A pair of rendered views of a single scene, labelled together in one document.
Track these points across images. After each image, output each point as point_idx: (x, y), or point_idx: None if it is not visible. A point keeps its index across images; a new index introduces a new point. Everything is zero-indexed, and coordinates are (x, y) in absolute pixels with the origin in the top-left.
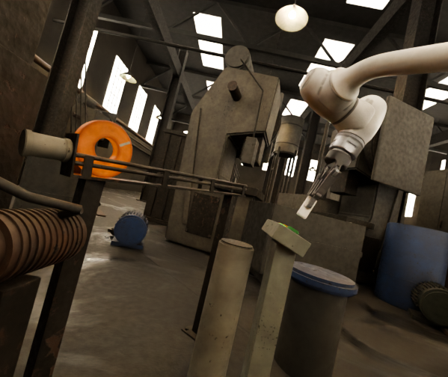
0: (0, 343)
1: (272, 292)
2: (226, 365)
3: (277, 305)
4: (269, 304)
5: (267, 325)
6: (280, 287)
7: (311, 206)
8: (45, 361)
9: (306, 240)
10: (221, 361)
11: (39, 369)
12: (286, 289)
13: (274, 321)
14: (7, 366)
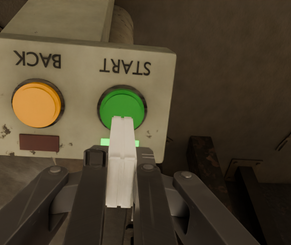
0: (224, 204)
1: (108, 31)
2: (122, 30)
3: (110, 6)
4: (110, 22)
5: (112, 3)
6: (108, 23)
7: (152, 152)
8: (157, 166)
9: (172, 73)
10: (130, 43)
11: (159, 163)
12: (108, 8)
13: None
14: (210, 186)
